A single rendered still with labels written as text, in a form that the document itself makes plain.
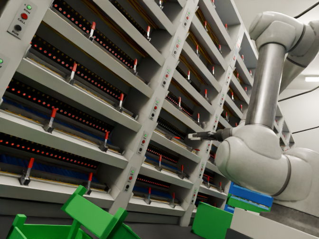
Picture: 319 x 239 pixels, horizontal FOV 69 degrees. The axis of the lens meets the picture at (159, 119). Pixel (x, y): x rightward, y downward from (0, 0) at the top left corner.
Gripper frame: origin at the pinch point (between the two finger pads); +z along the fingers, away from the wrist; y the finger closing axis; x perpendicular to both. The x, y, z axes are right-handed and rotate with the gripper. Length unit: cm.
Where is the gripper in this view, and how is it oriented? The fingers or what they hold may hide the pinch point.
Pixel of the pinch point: (193, 136)
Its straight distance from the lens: 154.2
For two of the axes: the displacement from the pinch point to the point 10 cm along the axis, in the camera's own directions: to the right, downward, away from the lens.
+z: -8.3, 0.8, 5.5
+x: 1.3, -9.3, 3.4
